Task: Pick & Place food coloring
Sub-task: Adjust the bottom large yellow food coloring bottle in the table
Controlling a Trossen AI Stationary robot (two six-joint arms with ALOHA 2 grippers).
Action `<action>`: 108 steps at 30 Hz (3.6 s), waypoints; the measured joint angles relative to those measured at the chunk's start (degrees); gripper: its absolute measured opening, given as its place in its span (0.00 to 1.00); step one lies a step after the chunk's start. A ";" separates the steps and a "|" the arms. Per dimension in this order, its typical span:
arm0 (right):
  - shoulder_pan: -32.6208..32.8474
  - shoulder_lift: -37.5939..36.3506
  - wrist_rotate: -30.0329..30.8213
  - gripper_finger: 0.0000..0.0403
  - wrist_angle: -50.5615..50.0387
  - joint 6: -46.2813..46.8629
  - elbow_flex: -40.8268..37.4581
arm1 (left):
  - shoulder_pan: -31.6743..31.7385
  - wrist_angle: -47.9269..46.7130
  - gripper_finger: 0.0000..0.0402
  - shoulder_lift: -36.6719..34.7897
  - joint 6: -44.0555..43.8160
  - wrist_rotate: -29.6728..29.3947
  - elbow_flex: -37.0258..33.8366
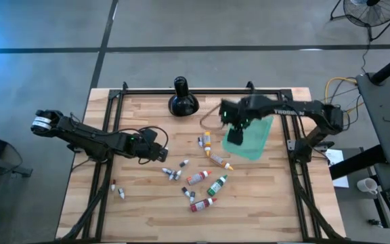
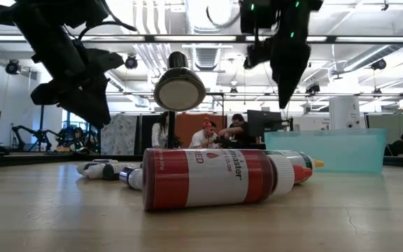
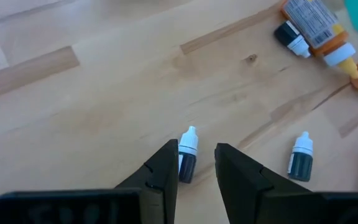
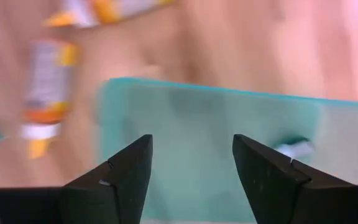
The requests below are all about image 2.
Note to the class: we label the background black robot arm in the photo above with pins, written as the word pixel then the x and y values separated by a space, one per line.
pixel 37 134

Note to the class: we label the black desk lamp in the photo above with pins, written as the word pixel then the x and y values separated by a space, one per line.
pixel 180 91

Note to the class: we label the red tool on stand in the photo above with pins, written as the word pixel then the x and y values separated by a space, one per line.
pixel 207 123

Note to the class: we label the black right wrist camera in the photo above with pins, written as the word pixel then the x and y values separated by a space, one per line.
pixel 257 17

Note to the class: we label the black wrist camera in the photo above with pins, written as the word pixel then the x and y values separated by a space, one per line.
pixel 257 17
pixel 105 59

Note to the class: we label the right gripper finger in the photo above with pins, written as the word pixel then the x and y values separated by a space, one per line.
pixel 287 73
pixel 257 54

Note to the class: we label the grey partition panel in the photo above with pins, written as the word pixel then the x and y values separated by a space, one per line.
pixel 380 120

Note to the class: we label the orange partition panel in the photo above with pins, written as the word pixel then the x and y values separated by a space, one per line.
pixel 185 126

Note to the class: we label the small blue food coloring bottle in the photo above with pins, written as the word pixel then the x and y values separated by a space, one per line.
pixel 91 171

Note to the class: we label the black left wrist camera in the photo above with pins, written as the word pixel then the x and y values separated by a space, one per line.
pixel 105 59

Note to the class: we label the white round pillar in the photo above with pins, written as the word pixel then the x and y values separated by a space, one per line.
pixel 345 112

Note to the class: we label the silver ventilation duct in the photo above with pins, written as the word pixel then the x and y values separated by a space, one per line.
pixel 208 17

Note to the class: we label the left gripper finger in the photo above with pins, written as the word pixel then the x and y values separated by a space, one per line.
pixel 47 94
pixel 89 105

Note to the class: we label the small purple food coloring bottle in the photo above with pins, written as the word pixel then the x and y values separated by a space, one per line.
pixel 133 179

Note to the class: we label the black computer monitor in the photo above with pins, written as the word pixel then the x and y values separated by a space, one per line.
pixel 262 122

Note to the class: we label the large green food coloring bottle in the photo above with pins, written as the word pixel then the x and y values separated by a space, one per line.
pixel 301 158

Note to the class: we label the large red food coloring bottle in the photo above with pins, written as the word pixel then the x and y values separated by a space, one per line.
pixel 215 180

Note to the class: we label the marble patterned partition panel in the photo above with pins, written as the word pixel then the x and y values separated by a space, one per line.
pixel 122 138

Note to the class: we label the black ceiling spotlight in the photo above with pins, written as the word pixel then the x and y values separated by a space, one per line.
pixel 312 88
pixel 131 62
pixel 379 64
pixel 12 66

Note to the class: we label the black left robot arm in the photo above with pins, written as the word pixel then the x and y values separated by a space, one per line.
pixel 47 12

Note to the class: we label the person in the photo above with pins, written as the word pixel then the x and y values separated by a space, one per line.
pixel 402 147
pixel 201 140
pixel 159 136
pixel 238 131

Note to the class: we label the black aluminium table frame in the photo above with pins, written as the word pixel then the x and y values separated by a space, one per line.
pixel 30 161

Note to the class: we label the teal translucent plastic bin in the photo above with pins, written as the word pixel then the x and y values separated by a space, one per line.
pixel 345 150

